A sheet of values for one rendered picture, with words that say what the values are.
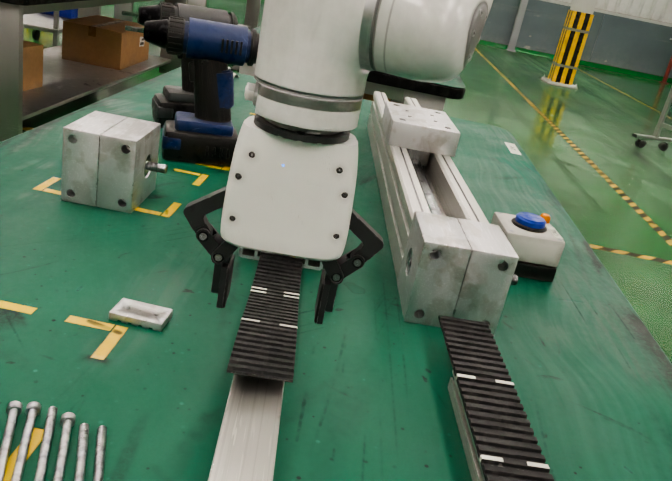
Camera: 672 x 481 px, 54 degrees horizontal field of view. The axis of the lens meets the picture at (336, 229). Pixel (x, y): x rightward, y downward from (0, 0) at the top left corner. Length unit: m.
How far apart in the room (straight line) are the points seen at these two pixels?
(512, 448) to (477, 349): 0.13
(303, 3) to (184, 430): 0.32
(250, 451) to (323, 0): 0.30
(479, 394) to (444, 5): 0.31
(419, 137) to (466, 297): 0.42
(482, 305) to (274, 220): 0.29
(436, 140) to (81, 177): 0.53
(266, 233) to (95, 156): 0.38
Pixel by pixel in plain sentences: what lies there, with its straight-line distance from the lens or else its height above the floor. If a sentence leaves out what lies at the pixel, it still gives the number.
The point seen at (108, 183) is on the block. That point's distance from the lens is 0.86.
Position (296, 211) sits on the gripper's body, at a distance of 0.51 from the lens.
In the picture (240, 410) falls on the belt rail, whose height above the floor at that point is 0.81.
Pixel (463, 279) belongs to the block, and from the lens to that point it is 0.70.
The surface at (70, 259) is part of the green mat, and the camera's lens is 0.75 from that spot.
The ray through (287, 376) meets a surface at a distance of 0.51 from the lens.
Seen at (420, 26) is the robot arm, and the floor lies 1.09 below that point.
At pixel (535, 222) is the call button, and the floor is 0.85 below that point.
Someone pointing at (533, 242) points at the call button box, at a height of 0.83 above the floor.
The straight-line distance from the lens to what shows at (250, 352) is 0.54.
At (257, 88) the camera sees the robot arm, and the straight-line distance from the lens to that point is 0.50.
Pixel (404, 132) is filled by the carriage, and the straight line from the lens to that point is 1.06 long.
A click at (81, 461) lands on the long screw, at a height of 0.79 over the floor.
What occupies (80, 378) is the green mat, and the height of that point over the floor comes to 0.78.
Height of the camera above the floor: 1.12
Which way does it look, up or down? 22 degrees down
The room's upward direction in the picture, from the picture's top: 11 degrees clockwise
